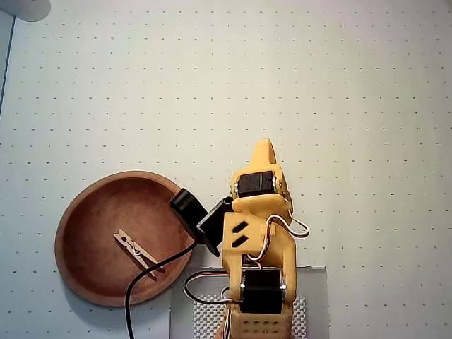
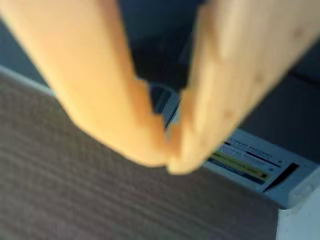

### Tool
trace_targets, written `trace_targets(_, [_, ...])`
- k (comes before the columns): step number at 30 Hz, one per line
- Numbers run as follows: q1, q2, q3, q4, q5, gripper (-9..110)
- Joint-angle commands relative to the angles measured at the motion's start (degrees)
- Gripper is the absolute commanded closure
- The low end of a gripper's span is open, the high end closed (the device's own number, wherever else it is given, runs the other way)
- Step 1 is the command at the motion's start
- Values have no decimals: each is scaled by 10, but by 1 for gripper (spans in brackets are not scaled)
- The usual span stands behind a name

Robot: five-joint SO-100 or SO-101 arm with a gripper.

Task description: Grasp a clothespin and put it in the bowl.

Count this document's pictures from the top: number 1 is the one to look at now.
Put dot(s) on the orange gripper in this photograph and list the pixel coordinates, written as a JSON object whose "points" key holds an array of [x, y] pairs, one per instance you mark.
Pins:
{"points": [[255, 185]]}

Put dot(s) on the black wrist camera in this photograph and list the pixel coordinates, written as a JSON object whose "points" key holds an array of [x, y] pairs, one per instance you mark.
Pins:
{"points": [[187, 208]]}

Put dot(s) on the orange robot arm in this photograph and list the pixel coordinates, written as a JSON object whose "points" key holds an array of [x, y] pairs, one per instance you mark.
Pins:
{"points": [[282, 247]]}

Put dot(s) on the grey base plate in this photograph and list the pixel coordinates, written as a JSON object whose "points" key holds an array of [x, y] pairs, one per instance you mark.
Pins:
{"points": [[314, 300]]}

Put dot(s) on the round wooden bowl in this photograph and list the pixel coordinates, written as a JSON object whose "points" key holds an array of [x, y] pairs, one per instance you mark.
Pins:
{"points": [[95, 219]]}

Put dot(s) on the wooden clothespin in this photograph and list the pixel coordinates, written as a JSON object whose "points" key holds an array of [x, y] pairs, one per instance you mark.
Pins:
{"points": [[136, 252]]}

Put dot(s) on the white mesh anti-slip mat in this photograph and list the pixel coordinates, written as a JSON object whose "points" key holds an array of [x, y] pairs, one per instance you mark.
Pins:
{"points": [[206, 318]]}

